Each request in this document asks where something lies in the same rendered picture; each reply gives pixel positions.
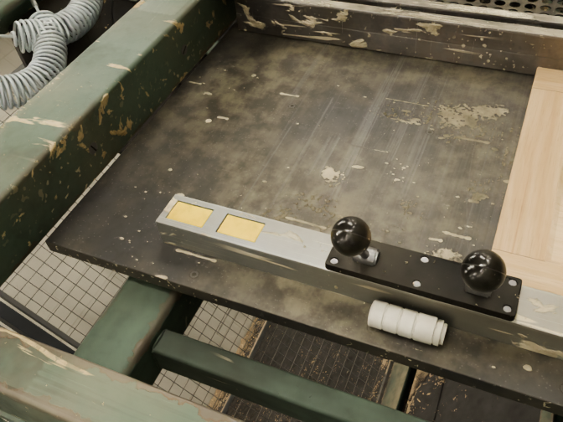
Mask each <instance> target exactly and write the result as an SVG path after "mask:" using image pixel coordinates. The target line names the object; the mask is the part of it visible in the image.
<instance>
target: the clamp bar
mask: <svg viewBox="0 0 563 422"><path fill-rule="evenodd" d="M235 9H236V17H237V23H238V28H239V30H242V31H248V32H253V33H264V34H270V35H276V36H281V37H287V38H292V39H302V40H308V41H313V42H319V43H325V44H336V45H341V46H347V47H352V48H358V49H368V50H374V51H380V52H385V53H391V54H401V55H407V56H412V57H418V58H423V59H434V60H440V61H445V62H451V63H456V64H467V65H472V66H478V67H484V68H490V69H500V70H505V71H511V72H516V73H522V74H527V75H535V73H536V70H537V68H538V67H541V68H547V69H557V70H563V17H558V16H551V15H544V14H537V13H524V12H516V11H509V10H503V9H495V8H482V7H475V6H468V5H461V4H454V3H440V2H433V1H427V0H235Z"/></svg>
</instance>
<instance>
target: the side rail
mask: <svg viewBox="0 0 563 422"><path fill-rule="evenodd" d="M0 417H1V418H3V419H6V420H8V421H10V422H245V421H242V420H240V419H237V418H234V417H232V416H229V415H227V414H223V413H221V412H219V411H217V410H214V409H211V408H208V407H206V406H203V405H202V404H197V403H195V402H193V401H191V400H188V399H185V398H183V397H180V396H177V395H176V394H172V393H169V392H168V391H165V390H162V389H159V388H157V387H154V386H152V385H150V384H147V383H144V382H142V381H139V380H137V379H134V378H131V377H128V376H126V375H124V374H122V373H118V372H116V371H113V370H111V369H109V368H105V367H103V366H101V365H98V364H96V363H93V362H90V361H88V360H85V359H83V358H79V357H77V356H75V355H73V354H70V353H67V352H64V351H62V350H59V349H58V348H55V347H51V346H49V345H47V344H44V343H42V342H39V341H36V340H34V339H32V338H29V337H25V336H24V335H21V334H19V333H16V332H13V331H10V330H8V329H6V328H4V327H0Z"/></svg>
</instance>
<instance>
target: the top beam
mask: <svg viewBox="0 0 563 422"><path fill-rule="evenodd" d="M236 19H237V17H236V9H235V0H141V1H140V2H138V3H137V4H136V5H135V6H134V7H133V8H132V9H130V10H129V11H128V12H127V13H126V14H125V15H124V16H123V17H121V18H120V19H119V20H118V21H117V22H116V23H115V24H113V25H112V26H111V27H110V28H109V29H108V30H107V31H106V32H104V33H103V34H102V35H101V36H100V37H99V38H98V39H97V40H96V41H95V42H94V43H93V44H92V45H91V46H90V47H88V48H87V49H86V50H85V51H84V52H83V53H82V54H80V55H79V56H78V57H77V58H76V59H75V60H74V61H73V62H71V63H70V64H69V65H68V66H67V67H66V68H65V69H63V70H62V71H61V72H60V73H59V74H58V75H57V76H56V77H54V78H53V79H52V80H51V81H50V82H49V83H48V84H47V85H46V86H45V87H44V88H43V89H42V90H41V91H40V92H38V93H37V94H36V95H35V96H34V97H33V98H32V99H31V100H29V101H28V102H27V103H26V104H25V105H24V106H23V107H21V108H20V109H19V110H18V111H17V112H16V113H15V114H14V115H12V116H11V117H10V118H9V119H8V120H7V121H6V122H4V123H3V124H2V125H1V126H0V287H1V286H2V285H3V283H4V282H5V281H6V280H7V279H8V277H9V276H10V275H11V274H12V273H13V272H14V271H15V270H16V269H17V268H18V267H19V266H20V265H21V263H22V262H23V261H24V260H25V259H26V258H27V256H28V255H29V254H30V253H31V252H32V251H33V249H34V248H35V247H36V246H37V245H38V244H39V242H40V241H41V240H42V239H43V238H44V236H45V235H46V234H47V233H48V232H49V231H50V230H51V229H52V228H53V227H54V226H55V225H56V224H57V222H58V221H59V220H60V219H61V218H62V217H63V215H64V214H65V213H66V212H67V211H68V210H69V208H70V207H71V206H72V205H73V204H74V203H75V201H76V200H77V199H78V198H79V197H80V196H81V194H82V193H83V192H84V191H85V190H86V189H87V188H88V187H89V186H90V185H91V184H92V183H93V181H94V180H95V179H96V178H97V177H98V176H99V174H100V173H101V172H102V171H103V170H104V169H105V167H106V166H107V165H108V164H109V163H110V162H111V160H112V159H113V158H114V157H115V156H116V155H117V153H118V152H119V151H120V150H121V149H122V148H123V147H124V146H125V145H126V144H127V143H128V142H129V140H130V139H131V138H132V137H133V136H134V135H135V133H136V132H137V131H138V130H139V129H140V128H141V127H142V125H143V124H144V123H145V122H146V121H147V119H148V118H149V117H150V116H151V115H152V114H153V112H154V111H155V110H156V109H157V108H158V107H159V106H160V105H161V104H162V103H163V102H164V101H165V99H166V98H167V97H168V96H169V95H170V94H171V93H172V91H173V90H174V89H175V88H176V87H177V86H178V84H179V83H180V82H181V81H182V80H183V78H184V77H185V76H186V75H187V74H188V73H189V71H190V70H191V69H192V68H193V67H194V66H195V65H196V64H197V63H198V62H199V61H200V60H201V59H202V57H203V56H204V55H205V54H206V53H207V52H208V50H209V49H210V48H211V47H212V46H213V45H214V43H215V42H216V41H217V40H218V39H219V38H220V36H221V35H222V34H223V33H224V32H225V30H226V29H227V28H228V27H229V26H230V25H231V24H232V23H233V22H234V21H235V20H236Z"/></svg>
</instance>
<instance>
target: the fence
mask: <svg viewBox="0 0 563 422"><path fill-rule="evenodd" d="M177 202H181V203H187V204H190V205H193V206H197V207H201V208H206V209H209V210H212V211H213V212H212V214H211V215H210V216H209V218H208V219H207V221H206V222H205V224H204V226H203V227H202V228H200V227H197V226H193V225H191V224H185V223H182V222H178V221H176V220H172V219H167V216H168V215H169V214H170V212H171V211H172V210H173V208H174V207H175V205H176V204H177ZM227 215H231V216H235V217H238V218H241V219H247V220H250V221H253V222H257V223H260V224H264V225H265V226H264V227H263V229H262V231H261V232H260V234H259V236H258V237H257V239H256V242H255V243H254V242H250V241H248V240H244V239H239V238H236V237H233V236H229V235H227V234H221V233H218V232H217V231H218V229H219V228H220V226H221V225H222V223H223V222H224V220H225V218H226V217H227ZM156 225H157V227H158V231H159V233H160V236H161V238H162V241H163V242H164V243H167V244H172V245H176V246H178V247H181V248H185V249H187V250H192V251H195V252H199V253H201V254H204V255H209V256H213V257H215V258H218V259H222V260H226V261H229V262H232V263H236V264H238V265H243V266H246V267H250V268H252V269H255V270H260V271H263V272H266V273H269V274H273V275H277V276H280V277H283V278H287V279H289V280H294V281H297V282H300V283H303V284H306V285H310V286H314V287H317V288H320V289H323V290H326V291H331V292H334V293H337V294H340V295H343V296H348V297H351V298H354V299H357V300H360V301H365V302H368V303H371V304H372V303H373V302H374V300H379V301H384V302H387V303H389V304H393V305H397V306H401V307H403V309H405V308H407V309H411V310H413V311H418V313H420V312H421V313H425V314H427V315H431V316H434V317H438V320H439V319H442V320H444V321H445V322H444V323H446V324H447V326H448V327H453V328H456V329H459V330H462V331H465V332H470V333H473V334H476V335H479V336H482V337H487V338H490V339H493V340H496V341H499V342H504V343H507V344H510V345H513V346H516V347H521V348H524V349H527V350H530V351H533V352H536V353H541V354H544V355H547V356H550V357H553V358H558V359H561V360H563V296H561V295H557V294H554V293H550V292H548V291H542V290H538V289H535V288H531V287H528V286H521V291H520V295H519V303H518V307H517V311H516V316H515V318H514V320H513V321H511V322H510V321H507V320H504V319H501V318H497V317H495V316H490V315H486V314H483V313H480V312H477V311H472V310H468V309H465V308H462V307H459V306H454V305H451V304H447V303H445V302H441V301H436V300H433V299H430V298H427V297H424V296H418V295H415V294H412V293H409V292H406V291H401V290H397V289H395V288H391V287H388V286H383V285H380V284H377V283H374V282H371V281H367V280H362V279H359V278H356V277H352V276H350V275H345V274H341V273H338V272H335V271H332V270H327V269H326V268H325V261H326V259H327V258H328V255H329V253H330V250H331V249H332V247H333V244H332V242H331V234H325V233H321V232H318V231H315V230H311V229H305V228H303V227H299V226H296V225H292V224H287V223H283V222H280V221H276V220H273V219H268V218H264V217H261V216H257V215H254V214H248V213H245V212H241V211H239V210H235V209H232V208H226V207H222V206H219V205H216V204H212V203H206V202H204V201H200V200H197V199H193V198H188V197H184V196H181V195H177V194H175V195H174V196H173V198H172V199H171V201H170V202H169V203H168V205H167V206H166V208H165V209H164V210H163V211H162V213H161V214H160V215H159V217H158V218H157V220H156Z"/></svg>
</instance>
